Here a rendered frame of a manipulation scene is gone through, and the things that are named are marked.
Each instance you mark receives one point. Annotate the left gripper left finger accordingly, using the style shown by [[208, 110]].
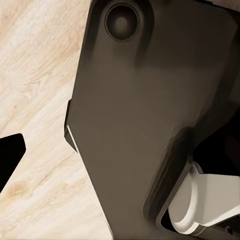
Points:
[[12, 149]]

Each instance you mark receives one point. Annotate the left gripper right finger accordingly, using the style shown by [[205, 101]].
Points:
[[232, 149]]

